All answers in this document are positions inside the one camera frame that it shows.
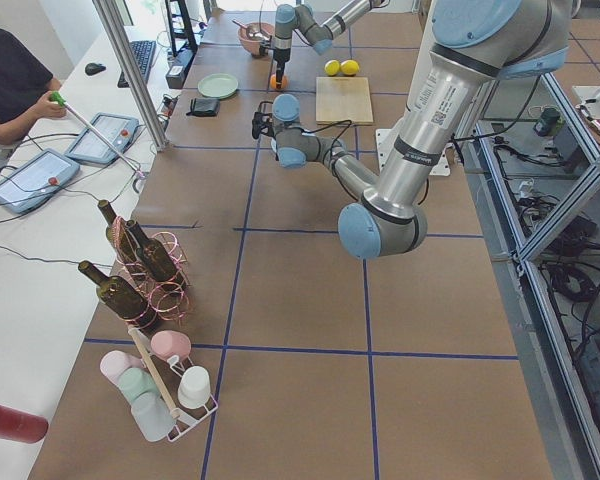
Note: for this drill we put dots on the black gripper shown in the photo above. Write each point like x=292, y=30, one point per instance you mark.
x=281, y=54

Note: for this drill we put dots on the orange fruit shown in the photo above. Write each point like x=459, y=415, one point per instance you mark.
x=278, y=85

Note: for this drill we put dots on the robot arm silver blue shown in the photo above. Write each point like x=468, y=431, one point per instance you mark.
x=474, y=42
x=320, y=36

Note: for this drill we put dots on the green plate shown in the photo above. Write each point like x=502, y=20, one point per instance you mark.
x=218, y=86

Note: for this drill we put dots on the pink bowl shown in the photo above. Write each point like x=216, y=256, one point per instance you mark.
x=256, y=47

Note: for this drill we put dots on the metal scoop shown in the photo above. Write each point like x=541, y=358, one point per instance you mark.
x=252, y=32

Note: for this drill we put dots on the yellow lemon left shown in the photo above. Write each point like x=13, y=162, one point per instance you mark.
x=332, y=67

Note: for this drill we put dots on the yellow lemon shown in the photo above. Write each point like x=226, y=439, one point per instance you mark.
x=349, y=67
x=332, y=67

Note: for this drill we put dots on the wooden cutting board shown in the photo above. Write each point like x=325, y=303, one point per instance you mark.
x=343, y=98

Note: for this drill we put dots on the yellow lemon right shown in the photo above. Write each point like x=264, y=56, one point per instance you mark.
x=349, y=67

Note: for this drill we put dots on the black folded pouch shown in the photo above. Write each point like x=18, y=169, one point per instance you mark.
x=203, y=107

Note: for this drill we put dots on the black power strip box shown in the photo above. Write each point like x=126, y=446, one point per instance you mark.
x=179, y=69

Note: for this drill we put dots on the black keyboard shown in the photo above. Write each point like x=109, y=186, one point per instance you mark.
x=144, y=51

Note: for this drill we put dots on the black computer mouse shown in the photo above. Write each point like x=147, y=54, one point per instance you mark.
x=93, y=68

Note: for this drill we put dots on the dark wine bottle middle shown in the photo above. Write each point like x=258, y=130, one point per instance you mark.
x=153, y=255

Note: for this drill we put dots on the dark wine bottle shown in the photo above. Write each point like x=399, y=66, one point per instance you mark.
x=153, y=255
x=116, y=233
x=118, y=294

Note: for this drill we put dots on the dark wine bottle rear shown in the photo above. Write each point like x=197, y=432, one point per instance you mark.
x=116, y=233

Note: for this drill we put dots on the person in black shirt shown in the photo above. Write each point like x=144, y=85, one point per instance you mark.
x=25, y=89

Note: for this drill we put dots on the teach pendant near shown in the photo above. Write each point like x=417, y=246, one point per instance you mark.
x=32, y=184

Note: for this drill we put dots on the dark wine bottle front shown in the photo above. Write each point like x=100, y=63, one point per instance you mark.
x=118, y=294

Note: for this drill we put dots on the pink cup upper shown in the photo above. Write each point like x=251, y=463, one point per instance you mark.
x=168, y=343

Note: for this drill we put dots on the white cup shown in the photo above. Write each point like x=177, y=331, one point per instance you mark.
x=194, y=389

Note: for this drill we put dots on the pale pink cup left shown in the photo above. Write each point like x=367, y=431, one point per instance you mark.
x=114, y=363

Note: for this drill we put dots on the mint green cup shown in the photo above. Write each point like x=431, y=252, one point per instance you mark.
x=134, y=382

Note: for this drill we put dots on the grey cup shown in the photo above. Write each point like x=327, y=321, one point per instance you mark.
x=152, y=416

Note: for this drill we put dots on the red cylinder bottle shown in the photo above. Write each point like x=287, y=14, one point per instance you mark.
x=20, y=426

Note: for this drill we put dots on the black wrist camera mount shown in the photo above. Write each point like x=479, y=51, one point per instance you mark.
x=262, y=123

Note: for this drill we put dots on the aluminium frame post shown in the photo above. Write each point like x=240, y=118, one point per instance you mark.
x=113, y=25

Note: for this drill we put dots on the green handled reach stick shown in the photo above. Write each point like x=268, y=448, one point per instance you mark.
x=103, y=140

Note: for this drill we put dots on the copper wire bottle rack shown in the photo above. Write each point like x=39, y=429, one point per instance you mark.
x=170, y=300

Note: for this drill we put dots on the white wire cup rack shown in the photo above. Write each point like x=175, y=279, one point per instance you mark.
x=186, y=419

